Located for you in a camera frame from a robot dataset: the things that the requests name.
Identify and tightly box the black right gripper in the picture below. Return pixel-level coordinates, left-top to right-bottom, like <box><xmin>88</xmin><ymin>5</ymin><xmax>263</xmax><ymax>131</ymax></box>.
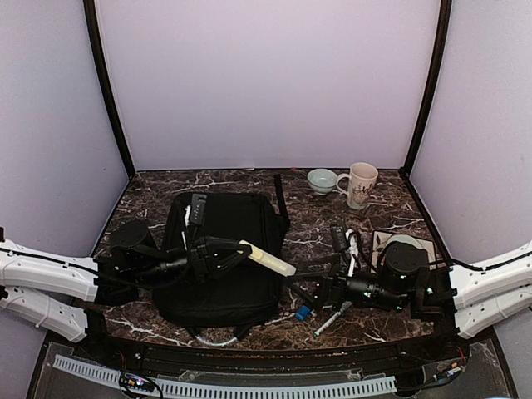
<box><xmin>285</xmin><ymin>254</ymin><xmax>408</xmax><ymax>313</ymax></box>

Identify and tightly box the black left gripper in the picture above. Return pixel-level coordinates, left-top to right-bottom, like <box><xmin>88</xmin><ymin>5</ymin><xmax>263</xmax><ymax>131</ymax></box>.
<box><xmin>134</xmin><ymin>236</ymin><xmax>252</xmax><ymax>289</ymax></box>

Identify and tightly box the yellow highlighter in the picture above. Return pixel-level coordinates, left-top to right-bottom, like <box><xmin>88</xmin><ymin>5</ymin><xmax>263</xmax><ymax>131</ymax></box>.
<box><xmin>239</xmin><ymin>240</ymin><xmax>297</xmax><ymax>277</ymax></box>

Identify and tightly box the black student bag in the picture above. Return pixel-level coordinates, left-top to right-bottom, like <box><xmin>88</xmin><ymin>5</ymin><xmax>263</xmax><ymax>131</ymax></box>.
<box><xmin>152</xmin><ymin>175</ymin><xmax>290</xmax><ymax>346</ymax></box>

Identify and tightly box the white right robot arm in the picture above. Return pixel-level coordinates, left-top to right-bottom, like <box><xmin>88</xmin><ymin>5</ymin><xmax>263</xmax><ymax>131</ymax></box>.
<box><xmin>288</xmin><ymin>224</ymin><xmax>531</xmax><ymax>361</ymax></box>

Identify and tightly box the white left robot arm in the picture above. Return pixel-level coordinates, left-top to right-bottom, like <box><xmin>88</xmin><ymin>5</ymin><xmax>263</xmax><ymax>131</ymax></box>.
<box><xmin>1</xmin><ymin>194</ymin><xmax>258</xmax><ymax>362</ymax></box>

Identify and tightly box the white pen green tip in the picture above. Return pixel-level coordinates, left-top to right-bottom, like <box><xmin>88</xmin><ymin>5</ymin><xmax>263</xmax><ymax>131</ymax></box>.
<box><xmin>313</xmin><ymin>301</ymin><xmax>352</xmax><ymax>338</ymax></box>

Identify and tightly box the floral square plate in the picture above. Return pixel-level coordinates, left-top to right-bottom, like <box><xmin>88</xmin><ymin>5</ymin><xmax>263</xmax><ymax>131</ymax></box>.
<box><xmin>371</xmin><ymin>231</ymin><xmax>436</xmax><ymax>266</ymax></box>

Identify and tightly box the black marker blue cap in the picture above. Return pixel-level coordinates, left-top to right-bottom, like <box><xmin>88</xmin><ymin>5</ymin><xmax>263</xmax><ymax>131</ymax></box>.
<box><xmin>294</xmin><ymin>305</ymin><xmax>312</xmax><ymax>322</ymax></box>

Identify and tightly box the pale green bowl on plate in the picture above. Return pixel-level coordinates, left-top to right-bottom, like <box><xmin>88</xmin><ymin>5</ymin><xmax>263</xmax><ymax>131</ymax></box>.
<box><xmin>387</xmin><ymin>234</ymin><xmax>424</xmax><ymax>249</ymax></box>

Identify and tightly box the small celadon bowl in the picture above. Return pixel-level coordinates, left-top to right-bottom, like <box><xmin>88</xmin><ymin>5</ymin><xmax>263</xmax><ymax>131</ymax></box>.
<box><xmin>307</xmin><ymin>168</ymin><xmax>337</xmax><ymax>195</ymax></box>

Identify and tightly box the cream floral mug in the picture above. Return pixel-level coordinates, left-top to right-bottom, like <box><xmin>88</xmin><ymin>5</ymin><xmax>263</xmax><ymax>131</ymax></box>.
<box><xmin>336</xmin><ymin>162</ymin><xmax>379</xmax><ymax>210</ymax></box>

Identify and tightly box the small circuit board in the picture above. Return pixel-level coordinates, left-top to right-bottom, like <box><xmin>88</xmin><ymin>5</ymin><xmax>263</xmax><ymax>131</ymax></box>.
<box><xmin>118</xmin><ymin>372</ymin><xmax>155</xmax><ymax>394</ymax></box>

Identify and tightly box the black front rail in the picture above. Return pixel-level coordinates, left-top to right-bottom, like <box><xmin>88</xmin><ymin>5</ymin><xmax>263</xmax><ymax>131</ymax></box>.
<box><xmin>75</xmin><ymin>336</ymin><xmax>468</xmax><ymax>375</ymax></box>

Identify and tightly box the white slotted cable duct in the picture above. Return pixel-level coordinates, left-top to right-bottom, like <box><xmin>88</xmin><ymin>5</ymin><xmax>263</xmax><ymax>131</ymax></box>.
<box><xmin>52</xmin><ymin>355</ymin><xmax>397</xmax><ymax>398</ymax></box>

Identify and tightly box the left black frame post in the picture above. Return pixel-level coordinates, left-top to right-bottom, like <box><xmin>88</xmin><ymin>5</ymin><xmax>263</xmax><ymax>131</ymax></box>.
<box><xmin>82</xmin><ymin>0</ymin><xmax>136</xmax><ymax>179</ymax></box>

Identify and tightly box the black frame post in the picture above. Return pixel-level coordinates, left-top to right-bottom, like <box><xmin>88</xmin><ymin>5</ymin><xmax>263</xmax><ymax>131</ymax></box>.
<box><xmin>82</xmin><ymin>0</ymin><xmax>136</xmax><ymax>179</ymax></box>
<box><xmin>400</xmin><ymin>0</ymin><xmax>453</xmax><ymax>180</ymax></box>

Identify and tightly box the right black frame post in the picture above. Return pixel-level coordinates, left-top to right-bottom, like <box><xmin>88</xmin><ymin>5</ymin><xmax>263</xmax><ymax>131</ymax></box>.
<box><xmin>400</xmin><ymin>0</ymin><xmax>453</xmax><ymax>180</ymax></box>

